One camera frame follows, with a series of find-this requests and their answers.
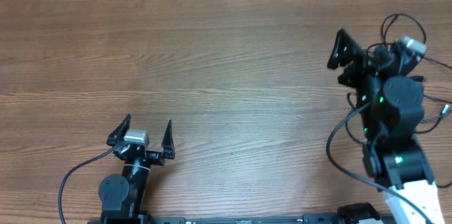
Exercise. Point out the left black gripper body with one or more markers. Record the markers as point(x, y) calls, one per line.
point(155, 157)

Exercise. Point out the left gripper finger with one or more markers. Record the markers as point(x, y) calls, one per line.
point(118, 134)
point(168, 143)

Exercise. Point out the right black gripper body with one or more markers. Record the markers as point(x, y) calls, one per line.
point(357, 75)

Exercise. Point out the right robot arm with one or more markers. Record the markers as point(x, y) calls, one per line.
point(389, 102)

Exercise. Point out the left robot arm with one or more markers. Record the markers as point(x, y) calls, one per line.
point(122, 194)

